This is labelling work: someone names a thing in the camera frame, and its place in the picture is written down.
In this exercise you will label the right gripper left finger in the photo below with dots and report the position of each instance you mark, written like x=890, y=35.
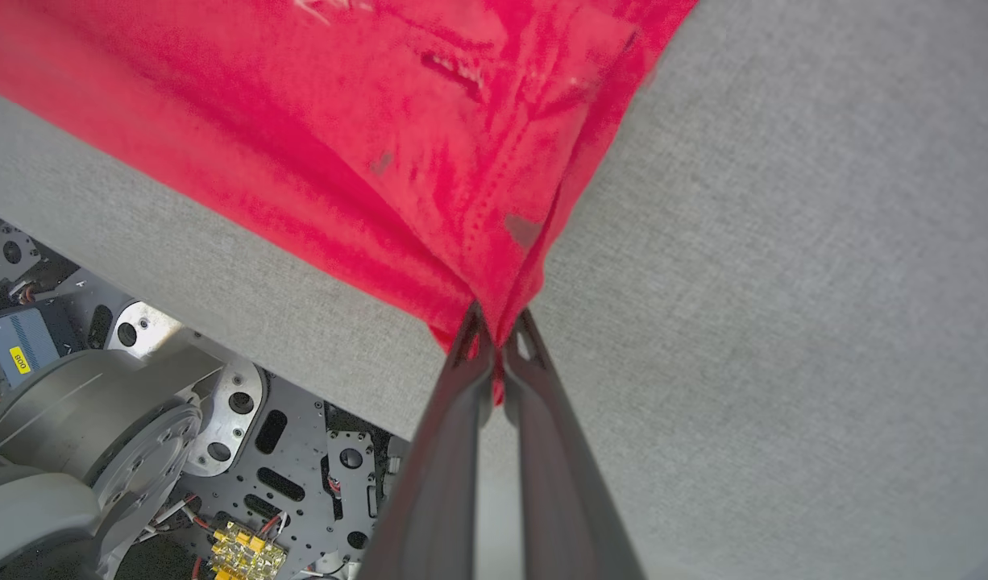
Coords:
x=437, y=499

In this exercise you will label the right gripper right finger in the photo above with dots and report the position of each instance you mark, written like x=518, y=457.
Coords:
x=558, y=499

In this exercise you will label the red and white shirt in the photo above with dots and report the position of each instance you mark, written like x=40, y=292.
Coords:
x=341, y=121

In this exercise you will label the gold terminal block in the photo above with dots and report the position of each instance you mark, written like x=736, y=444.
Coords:
x=244, y=552

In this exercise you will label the grey fabric sofa cushion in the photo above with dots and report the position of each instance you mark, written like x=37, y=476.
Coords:
x=784, y=322

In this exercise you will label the grey cylindrical robot waist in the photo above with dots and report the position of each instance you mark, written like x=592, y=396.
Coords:
x=59, y=419

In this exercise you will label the dark box with yellow sticker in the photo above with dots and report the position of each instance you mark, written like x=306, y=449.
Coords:
x=35, y=338

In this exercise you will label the grey perforated robot base plate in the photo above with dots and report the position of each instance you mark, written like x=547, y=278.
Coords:
x=309, y=451

